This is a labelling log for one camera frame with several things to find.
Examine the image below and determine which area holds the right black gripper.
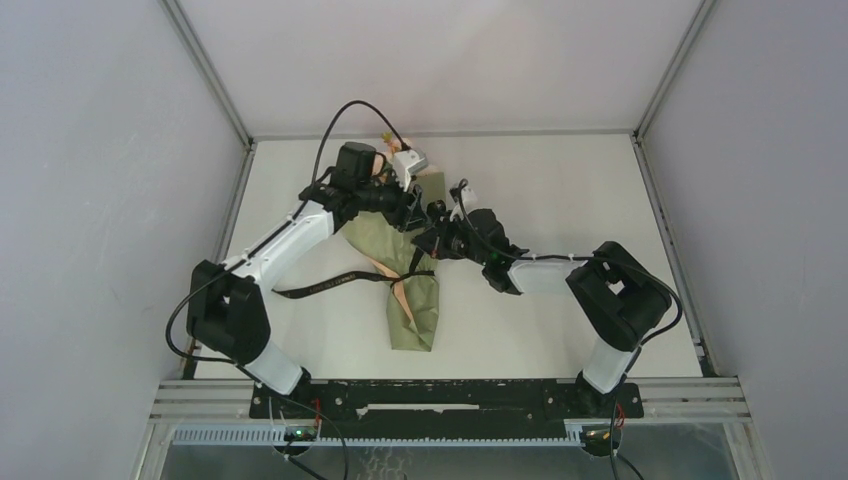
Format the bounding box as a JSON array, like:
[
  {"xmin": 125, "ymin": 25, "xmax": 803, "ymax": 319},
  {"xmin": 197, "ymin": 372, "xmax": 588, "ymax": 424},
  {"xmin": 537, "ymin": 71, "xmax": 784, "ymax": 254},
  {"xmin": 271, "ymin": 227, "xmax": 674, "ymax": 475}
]
[{"xmin": 412, "ymin": 209, "xmax": 490, "ymax": 266}]

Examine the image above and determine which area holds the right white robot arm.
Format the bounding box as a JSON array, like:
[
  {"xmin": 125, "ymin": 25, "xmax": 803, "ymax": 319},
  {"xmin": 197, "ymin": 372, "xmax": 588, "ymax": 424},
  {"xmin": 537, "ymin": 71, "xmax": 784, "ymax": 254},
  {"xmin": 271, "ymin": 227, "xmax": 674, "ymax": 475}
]
[{"xmin": 412, "ymin": 209, "xmax": 679, "ymax": 416}]

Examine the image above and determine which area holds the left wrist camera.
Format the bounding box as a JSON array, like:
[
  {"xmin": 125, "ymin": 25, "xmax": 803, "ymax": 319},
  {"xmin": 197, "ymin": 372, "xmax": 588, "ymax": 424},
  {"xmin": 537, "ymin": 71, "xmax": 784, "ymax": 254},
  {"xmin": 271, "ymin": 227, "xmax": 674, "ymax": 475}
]
[{"xmin": 334, "ymin": 141, "xmax": 431, "ymax": 193}]

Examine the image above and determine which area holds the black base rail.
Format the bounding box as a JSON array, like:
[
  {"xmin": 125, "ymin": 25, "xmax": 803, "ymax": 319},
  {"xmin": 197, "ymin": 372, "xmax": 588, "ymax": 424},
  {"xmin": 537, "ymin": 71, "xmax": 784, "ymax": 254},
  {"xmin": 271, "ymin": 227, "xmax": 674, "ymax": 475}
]
[{"xmin": 249, "ymin": 378, "xmax": 645, "ymax": 441}]

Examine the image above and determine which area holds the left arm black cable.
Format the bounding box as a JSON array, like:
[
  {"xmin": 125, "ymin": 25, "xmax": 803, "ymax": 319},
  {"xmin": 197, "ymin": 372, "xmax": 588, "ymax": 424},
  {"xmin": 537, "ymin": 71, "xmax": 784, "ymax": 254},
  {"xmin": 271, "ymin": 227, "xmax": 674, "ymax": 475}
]
[{"xmin": 164, "ymin": 99, "xmax": 412, "ymax": 480}]

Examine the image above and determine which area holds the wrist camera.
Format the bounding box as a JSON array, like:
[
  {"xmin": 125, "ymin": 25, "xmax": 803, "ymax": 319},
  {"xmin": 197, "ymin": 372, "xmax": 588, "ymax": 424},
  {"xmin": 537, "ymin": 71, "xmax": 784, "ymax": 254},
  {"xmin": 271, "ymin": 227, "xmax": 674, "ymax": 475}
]
[
  {"xmin": 334, "ymin": 141, "xmax": 431, "ymax": 193},
  {"xmin": 449, "ymin": 178, "xmax": 478, "ymax": 221}
]

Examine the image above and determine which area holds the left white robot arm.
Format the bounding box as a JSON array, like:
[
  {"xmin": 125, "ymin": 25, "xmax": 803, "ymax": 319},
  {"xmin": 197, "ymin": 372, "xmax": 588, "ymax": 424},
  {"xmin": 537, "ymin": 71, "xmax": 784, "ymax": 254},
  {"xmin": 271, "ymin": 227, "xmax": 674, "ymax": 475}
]
[{"xmin": 186, "ymin": 181, "xmax": 427, "ymax": 417}]

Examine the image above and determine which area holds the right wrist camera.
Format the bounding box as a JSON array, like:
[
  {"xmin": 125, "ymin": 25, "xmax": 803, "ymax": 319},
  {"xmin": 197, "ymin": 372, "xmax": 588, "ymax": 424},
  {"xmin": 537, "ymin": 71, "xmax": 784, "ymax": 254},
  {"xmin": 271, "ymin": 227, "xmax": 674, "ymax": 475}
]
[{"xmin": 449, "ymin": 178, "xmax": 478, "ymax": 221}]

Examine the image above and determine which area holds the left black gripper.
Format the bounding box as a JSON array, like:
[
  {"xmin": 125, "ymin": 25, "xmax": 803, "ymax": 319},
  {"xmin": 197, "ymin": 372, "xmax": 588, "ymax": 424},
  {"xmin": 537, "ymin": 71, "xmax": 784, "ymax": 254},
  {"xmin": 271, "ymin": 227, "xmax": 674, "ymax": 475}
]
[{"xmin": 355, "ymin": 168, "xmax": 431, "ymax": 233}]

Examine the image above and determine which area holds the orange wrapping paper sheet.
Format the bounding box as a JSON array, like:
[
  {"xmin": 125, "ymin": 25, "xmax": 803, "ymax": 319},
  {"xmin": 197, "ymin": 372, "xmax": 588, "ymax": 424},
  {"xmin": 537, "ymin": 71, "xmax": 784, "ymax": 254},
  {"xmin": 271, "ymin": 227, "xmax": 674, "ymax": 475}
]
[{"xmin": 340, "ymin": 212, "xmax": 440, "ymax": 352}]

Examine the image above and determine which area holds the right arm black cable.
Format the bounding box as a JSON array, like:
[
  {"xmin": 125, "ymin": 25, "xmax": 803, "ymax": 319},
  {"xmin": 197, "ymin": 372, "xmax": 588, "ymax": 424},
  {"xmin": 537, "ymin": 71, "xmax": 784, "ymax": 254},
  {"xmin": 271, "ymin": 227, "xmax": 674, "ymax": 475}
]
[{"xmin": 450, "ymin": 178, "xmax": 685, "ymax": 480}]

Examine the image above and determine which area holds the black ribbon strap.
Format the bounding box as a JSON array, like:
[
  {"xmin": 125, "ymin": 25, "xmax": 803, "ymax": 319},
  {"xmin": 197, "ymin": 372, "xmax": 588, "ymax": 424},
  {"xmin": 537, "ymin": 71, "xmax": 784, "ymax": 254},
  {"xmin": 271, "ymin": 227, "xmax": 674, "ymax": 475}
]
[{"xmin": 272, "ymin": 248, "xmax": 437, "ymax": 301}]

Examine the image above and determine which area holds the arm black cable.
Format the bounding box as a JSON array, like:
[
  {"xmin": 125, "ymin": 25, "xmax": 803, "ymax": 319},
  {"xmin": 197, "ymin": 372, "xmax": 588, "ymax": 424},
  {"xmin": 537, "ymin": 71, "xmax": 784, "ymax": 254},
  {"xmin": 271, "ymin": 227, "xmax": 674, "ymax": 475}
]
[
  {"xmin": 450, "ymin": 178, "xmax": 685, "ymax": 480},
  {"xmin": 164, "ymin": 99, "xmax": 412, "ymax": 480}
]

